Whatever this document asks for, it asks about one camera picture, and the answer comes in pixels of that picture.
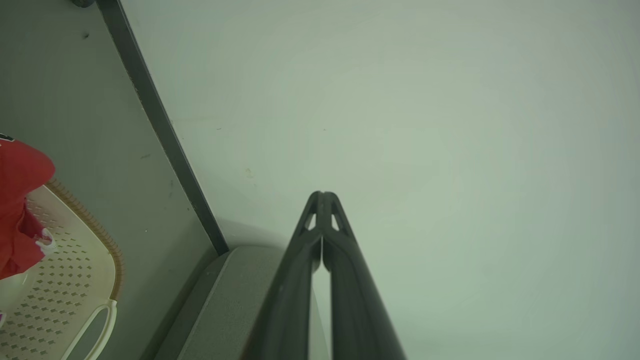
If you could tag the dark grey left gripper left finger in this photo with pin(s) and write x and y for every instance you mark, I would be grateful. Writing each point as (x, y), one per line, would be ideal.
(292, 300)

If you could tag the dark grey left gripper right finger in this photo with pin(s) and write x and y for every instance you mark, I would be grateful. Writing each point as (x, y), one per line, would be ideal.
(355, 300)

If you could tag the red white garment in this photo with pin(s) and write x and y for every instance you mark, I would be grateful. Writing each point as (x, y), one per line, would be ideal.
(20, 200)

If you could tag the cream perforated laundry basket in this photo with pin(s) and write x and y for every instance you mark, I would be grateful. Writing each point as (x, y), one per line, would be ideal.
(65, 285)

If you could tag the black wall baseboard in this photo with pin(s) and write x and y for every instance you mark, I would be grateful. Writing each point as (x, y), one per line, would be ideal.
(150, 100)

